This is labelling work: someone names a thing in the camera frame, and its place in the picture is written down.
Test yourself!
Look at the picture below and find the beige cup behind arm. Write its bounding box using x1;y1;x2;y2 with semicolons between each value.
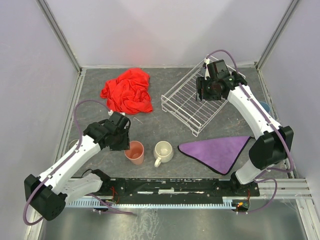
68;139;79;150

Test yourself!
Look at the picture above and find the pink plastic tumbler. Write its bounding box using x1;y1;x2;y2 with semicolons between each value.
124;140;145;165

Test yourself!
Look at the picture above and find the black mounting base plate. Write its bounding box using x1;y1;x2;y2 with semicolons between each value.
94;177;260;205

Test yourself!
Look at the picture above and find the cream ceramic mug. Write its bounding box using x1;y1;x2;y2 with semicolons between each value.
153;141;174;168

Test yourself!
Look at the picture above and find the blue plastic cup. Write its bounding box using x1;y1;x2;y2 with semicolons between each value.
259;101;271;114

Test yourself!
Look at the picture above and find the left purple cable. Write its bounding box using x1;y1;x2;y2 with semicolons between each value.
22;99;137;226

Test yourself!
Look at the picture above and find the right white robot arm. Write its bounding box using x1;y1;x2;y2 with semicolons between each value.
196;58;294;185

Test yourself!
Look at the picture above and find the light blue cable duct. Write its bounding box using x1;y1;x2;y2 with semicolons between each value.
64;196;238;210

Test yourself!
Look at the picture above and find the purple microfiber cloth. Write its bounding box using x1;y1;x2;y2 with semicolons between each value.
177;136;252;176

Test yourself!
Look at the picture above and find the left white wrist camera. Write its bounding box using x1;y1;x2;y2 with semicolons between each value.
108;110;126;116

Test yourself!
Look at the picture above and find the white wire dish rack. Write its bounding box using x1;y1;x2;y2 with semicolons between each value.
161;56;246;138

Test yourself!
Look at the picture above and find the red crumpled cloth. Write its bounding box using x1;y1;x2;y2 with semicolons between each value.
100;68;153;115

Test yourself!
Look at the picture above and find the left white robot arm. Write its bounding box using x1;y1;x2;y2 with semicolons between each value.
23;112;131;226

